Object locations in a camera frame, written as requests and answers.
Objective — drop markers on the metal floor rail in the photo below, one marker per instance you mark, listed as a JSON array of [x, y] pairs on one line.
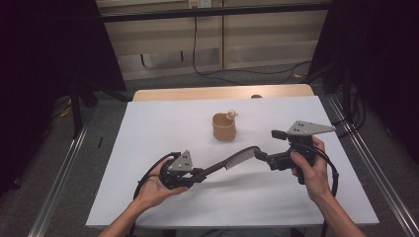
[[59, 177], [372, 164]]

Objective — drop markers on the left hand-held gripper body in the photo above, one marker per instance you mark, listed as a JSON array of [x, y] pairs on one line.
[[179, 171]]

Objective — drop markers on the wooden table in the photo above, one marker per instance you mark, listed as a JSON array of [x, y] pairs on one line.
[[197, 93]]

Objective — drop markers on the beige cup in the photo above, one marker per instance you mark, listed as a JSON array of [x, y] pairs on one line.
[[224, 129]]

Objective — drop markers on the black horizontal bar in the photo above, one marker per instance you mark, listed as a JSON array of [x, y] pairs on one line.
[[214, 12]]

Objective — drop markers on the small beige figurine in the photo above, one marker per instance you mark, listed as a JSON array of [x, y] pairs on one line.
[[232, 114]]

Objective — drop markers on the black curtain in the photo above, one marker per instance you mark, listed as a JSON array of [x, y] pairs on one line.
[[49, 65], [378, 59]]

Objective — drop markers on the person's right hand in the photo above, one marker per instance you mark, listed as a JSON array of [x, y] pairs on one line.
[[313, 174]]

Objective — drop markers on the person's left hand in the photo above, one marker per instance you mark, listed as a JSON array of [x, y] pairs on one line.
[[154, 189]]

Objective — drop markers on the white wall socket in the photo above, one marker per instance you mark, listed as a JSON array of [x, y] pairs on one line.
[[199, 3]]

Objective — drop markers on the white table cover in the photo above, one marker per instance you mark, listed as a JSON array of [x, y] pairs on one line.
[[184, 131]]

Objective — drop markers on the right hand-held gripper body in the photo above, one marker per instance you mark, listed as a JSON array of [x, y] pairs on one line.
[[296, 148]]

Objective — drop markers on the black metal stand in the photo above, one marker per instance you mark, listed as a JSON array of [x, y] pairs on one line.
[[346, 89], [77, 105]]

